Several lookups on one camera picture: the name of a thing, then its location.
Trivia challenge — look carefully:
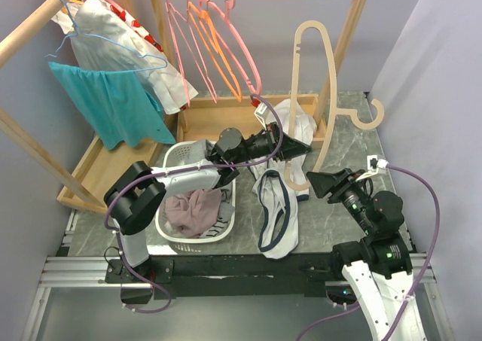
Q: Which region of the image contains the teal garment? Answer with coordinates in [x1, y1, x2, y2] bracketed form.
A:
[48, 62, 175, 151]

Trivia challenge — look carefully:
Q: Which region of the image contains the orange plastic hanger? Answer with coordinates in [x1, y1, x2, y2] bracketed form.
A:
[188, 1, 243, 102]

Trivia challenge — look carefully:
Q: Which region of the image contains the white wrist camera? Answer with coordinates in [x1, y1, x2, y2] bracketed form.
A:
[251, 94, 270, 129]
[356, 154, 389, 181]

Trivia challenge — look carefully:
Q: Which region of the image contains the thin pink wire hanger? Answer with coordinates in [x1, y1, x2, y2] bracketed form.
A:
[164, 0, 191, 108]

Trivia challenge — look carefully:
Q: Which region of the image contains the white red patterned garment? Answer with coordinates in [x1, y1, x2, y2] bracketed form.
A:
[50, 0, 189, 112]

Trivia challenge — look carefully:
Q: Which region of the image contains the wooden back clothes rack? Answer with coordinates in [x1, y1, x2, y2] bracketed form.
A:
[151, 0, 384, 151]

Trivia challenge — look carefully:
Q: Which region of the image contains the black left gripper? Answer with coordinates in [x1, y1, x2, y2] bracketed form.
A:
[231, 122, 313, 165]

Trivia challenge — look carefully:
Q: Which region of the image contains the blue wire hanger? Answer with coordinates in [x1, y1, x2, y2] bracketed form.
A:
[44, 0, 168, 72]

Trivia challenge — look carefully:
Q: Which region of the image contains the white shirt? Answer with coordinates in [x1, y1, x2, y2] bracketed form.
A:
[69, 0, 200, 114]

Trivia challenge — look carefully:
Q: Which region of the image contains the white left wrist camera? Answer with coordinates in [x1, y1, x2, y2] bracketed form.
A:
[251, 94, 270, 129]

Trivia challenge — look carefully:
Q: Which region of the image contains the wooden clothes rack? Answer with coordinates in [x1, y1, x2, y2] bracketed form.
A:
[0, 0, 178, 214]
[151, 0, 384, 151]

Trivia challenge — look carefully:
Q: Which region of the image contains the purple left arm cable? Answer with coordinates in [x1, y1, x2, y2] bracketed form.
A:
[103, 94, 285, 314]

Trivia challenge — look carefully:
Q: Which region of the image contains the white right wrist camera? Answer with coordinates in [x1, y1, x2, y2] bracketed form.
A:
[356, 154, 389, 181]

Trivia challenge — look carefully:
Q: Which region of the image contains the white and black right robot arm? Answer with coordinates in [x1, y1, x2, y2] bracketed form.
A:
[307, 169, 426, 340]

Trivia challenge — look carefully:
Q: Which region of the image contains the mauve tank top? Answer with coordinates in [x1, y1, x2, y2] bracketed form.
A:
[165, 189, 221, 238]

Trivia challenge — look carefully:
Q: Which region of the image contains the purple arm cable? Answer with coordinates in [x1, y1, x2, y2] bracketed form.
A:
[295, 163, 441, 341]
[103, 94, 285, 314]

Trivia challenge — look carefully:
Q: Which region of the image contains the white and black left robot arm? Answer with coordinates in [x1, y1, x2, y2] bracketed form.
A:
[104, 122, 311, 282]

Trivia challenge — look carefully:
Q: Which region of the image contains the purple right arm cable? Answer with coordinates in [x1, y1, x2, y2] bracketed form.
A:
[295, 163, 441, 341]

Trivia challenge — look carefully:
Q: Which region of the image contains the wooden left clothes rack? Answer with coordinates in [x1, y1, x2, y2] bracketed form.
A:
[0, 0, 178, 214]

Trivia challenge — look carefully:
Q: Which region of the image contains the white navy trimmed tank top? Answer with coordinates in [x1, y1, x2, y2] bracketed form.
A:
[250, 99, 317, 260]

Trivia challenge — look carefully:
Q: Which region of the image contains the beige wooden hanger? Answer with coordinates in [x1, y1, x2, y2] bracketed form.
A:
[284, 20, 386, 191]

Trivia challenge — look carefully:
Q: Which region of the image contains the white perforated plastic basket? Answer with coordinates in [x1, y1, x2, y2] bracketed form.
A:
[154, 141, 236, 244]

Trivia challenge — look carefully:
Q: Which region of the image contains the black white striped tank top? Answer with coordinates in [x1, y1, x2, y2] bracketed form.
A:
[200, 220, 230, 239]

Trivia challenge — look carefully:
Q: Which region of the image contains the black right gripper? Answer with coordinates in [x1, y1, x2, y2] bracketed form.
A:
[304, 166, 375, 232]

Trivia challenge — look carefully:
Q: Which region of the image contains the thick pink plastic hanger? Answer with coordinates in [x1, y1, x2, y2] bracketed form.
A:
[198, 0, 262, 95]

